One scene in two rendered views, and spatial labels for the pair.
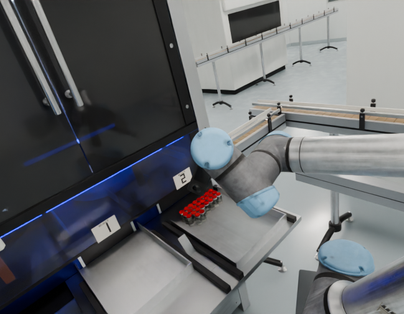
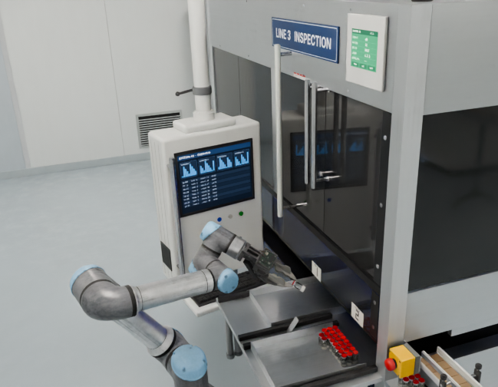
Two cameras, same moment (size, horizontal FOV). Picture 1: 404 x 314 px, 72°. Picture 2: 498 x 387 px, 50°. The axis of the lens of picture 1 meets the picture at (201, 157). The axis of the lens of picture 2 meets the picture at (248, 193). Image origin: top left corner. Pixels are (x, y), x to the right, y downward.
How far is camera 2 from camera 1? 203 cm
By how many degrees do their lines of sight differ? 95
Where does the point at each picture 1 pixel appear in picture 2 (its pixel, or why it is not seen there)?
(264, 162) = (204, 260)
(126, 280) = (290, 299)
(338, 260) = (186, 348)
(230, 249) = (274, 352)
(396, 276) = not seen: hidden behind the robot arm
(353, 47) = not seen: outside the picture
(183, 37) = (390, 207)
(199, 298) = (246, 327)
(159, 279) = (277, 313)
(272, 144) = (215, 266)
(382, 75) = not seen: outside the picture
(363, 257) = (178, 359)
